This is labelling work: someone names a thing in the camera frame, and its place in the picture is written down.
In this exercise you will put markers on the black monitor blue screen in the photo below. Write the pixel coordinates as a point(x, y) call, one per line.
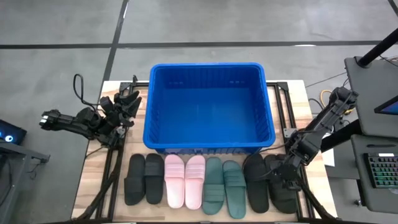
point(390, 107)

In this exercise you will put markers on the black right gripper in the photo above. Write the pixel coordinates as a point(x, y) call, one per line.
point(287, 168)

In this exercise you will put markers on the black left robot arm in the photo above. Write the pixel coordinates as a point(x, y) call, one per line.
point(68, 123)

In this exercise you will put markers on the black computer blue light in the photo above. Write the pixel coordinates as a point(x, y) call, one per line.
point(12, 130)

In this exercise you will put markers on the black rubber slide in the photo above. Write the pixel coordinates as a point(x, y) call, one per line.
point(134, 186)
point(281, 200)
point(255, 196)
point(154, 186)

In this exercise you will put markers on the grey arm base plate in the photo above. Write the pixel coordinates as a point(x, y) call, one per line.
point(287, 133)

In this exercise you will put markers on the black diagonal pole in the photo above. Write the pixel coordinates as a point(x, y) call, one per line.
point(377, 46)

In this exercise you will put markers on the pink rubber slide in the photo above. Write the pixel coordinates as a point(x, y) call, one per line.
point(195, 193)
point(174, 189)

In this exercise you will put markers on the green rubber slide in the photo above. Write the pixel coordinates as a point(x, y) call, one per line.
point(214, 196)
point(234, 199)

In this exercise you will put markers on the white paper sheet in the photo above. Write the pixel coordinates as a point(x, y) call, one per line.
point(329, 157)

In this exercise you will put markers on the blue plastic bin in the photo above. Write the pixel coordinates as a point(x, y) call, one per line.
point(208, 118)

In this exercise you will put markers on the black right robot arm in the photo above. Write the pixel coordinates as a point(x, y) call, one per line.
point(329, 115)

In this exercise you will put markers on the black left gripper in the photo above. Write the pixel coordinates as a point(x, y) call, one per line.
point(119, 113)

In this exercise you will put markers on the backlit black keyboard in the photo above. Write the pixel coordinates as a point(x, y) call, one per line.
point(384, 171)

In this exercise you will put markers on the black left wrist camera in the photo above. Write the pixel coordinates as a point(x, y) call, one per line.
point(106, 104)

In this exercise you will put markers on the black aluminium table frame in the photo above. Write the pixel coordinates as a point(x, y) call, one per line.
point(281, 84)

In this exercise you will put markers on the grey metal stand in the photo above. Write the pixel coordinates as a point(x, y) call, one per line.
point(18, 151)

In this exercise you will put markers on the black support bar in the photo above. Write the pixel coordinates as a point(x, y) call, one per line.
point(342, 138)

